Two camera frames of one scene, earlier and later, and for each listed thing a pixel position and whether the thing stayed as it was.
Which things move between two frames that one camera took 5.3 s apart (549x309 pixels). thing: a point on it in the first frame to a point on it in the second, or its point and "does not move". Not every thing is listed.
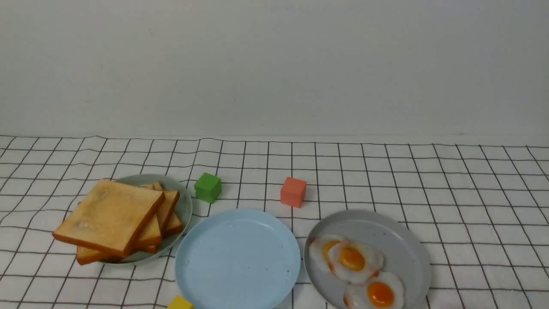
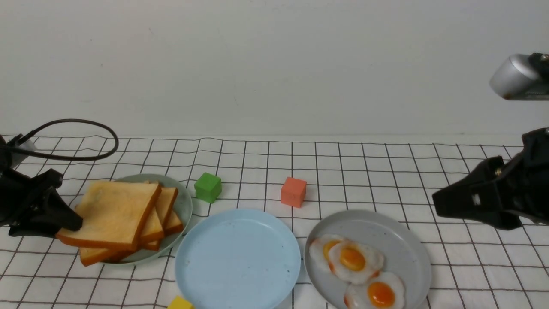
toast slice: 157,186 to 154,231
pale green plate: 184,207 does not move
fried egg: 351,263 does not move
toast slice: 112,217 does not move
